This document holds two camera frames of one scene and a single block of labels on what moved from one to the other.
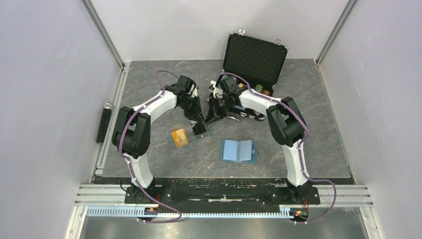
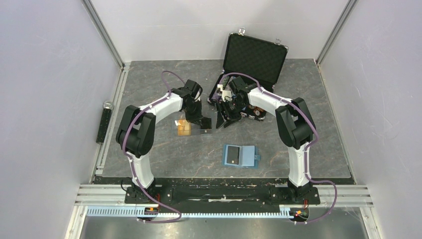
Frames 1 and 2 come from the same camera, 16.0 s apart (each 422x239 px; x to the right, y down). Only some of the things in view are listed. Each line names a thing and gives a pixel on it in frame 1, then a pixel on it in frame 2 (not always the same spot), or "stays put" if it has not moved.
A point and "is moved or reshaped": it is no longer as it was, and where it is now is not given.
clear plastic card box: [186, 135] is moved or reshaped
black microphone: [105, 118] stays put
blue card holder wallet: [239, 151] is moved or reshaped
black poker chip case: [254, 63] stays put
